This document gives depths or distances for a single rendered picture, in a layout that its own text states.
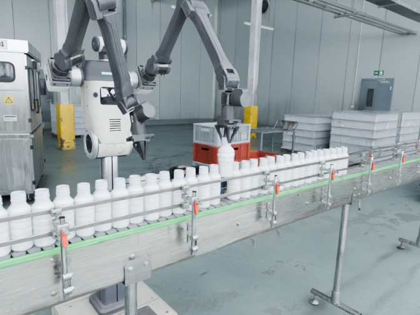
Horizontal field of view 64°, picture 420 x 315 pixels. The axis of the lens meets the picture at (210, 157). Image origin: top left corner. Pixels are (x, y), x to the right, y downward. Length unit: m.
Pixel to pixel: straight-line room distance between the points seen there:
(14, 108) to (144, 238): 3.72
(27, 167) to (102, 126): 3.17
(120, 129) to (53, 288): 0.88
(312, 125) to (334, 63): 4.73
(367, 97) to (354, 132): 4.36
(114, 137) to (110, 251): 0.74
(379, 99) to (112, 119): 10.68
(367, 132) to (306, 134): 1.53
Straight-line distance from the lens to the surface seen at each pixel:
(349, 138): 7.85
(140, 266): 1.24
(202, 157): 3.86
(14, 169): 4.85
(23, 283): 1.12
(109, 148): 1.75
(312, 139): 8.42
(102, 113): 1.71
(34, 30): 13.48
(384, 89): 11.86
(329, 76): 12.83
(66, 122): 8.84
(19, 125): 4.75
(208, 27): 1.49
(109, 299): 2.06
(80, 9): 1.40
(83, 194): 1.10
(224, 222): 1.42
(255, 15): 11.75
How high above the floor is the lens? 1.45
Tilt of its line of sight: 11 degrees down
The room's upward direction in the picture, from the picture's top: 2 degrees clockwise
